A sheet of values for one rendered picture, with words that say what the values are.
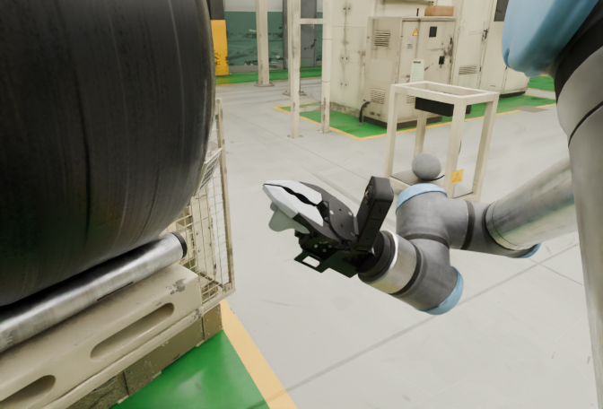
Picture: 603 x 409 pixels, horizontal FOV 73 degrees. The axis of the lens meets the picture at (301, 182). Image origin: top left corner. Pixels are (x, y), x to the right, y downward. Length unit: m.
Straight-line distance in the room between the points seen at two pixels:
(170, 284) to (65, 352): 0.15
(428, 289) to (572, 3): 0.52
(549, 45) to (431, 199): 0.55
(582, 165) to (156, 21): 0.33
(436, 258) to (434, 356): 1.13
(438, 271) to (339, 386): 1.01
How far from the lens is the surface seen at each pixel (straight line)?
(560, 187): 0.54
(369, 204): 0.54
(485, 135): 2.85
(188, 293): 0.64
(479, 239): 0.76
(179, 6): 0.41
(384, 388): 1.64
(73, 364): 0.59
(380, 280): 0.62
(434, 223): 0.72
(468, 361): 1.82
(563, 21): 0.21
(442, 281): 0.68
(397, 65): 4.79
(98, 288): 0.58
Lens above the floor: 1.22
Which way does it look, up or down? 22 degrees down
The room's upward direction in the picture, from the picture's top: straight up
